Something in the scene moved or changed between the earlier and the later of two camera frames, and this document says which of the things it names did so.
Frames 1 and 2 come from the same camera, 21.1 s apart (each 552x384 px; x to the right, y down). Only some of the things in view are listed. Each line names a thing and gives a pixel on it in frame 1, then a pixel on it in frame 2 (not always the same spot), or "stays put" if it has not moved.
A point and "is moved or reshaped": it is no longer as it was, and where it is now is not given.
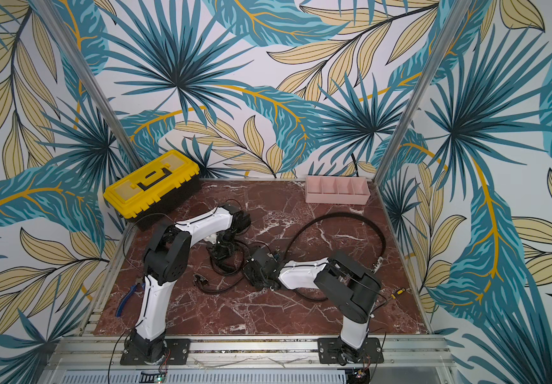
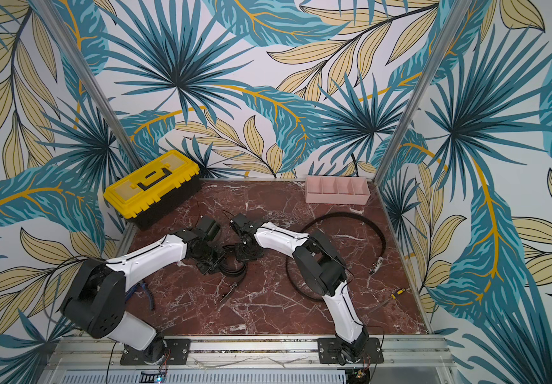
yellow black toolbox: (156, 189) stays put
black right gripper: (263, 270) → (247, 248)
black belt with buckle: (202, 283) is moved or reshaped
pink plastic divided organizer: (340, 190) stays put
